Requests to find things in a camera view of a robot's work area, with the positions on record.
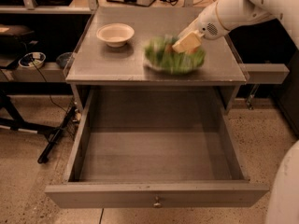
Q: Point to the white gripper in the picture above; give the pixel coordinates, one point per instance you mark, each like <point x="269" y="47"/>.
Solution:
<point x="207" y="24"/>

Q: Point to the green rice chip bag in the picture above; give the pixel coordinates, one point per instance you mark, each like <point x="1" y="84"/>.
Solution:
<point x="161" y="57"/>

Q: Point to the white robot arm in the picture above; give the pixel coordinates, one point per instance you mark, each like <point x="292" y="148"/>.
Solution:
<point x="223" y="16"/>

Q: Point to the grey cabinet with counter top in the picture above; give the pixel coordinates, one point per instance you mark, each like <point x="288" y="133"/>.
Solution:
<point x="98" y="64"/>

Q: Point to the open grey top drawer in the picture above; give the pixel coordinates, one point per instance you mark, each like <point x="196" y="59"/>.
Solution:
<point x="134" y="144"/>

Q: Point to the metal drawer knob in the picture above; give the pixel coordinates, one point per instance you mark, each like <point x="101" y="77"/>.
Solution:
<point x="157" y="203"/>

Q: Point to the white paper bowl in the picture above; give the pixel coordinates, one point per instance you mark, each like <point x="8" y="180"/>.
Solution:
<point x="115" y="35"/>

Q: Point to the dark small bowl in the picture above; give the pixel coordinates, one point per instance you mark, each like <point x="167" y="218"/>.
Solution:
<point x="64" y="59"/>

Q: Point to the white bowl with items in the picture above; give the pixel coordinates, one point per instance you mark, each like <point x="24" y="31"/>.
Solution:
<point x="32" y="60"/>

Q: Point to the black stand legs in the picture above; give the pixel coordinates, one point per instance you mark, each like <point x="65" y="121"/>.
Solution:
<point x="18" y="123"/>

